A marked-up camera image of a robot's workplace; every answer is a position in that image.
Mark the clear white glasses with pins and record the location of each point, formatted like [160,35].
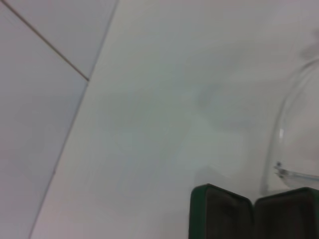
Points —
[280,171]

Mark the green glasses case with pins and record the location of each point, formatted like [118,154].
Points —
[224,216]

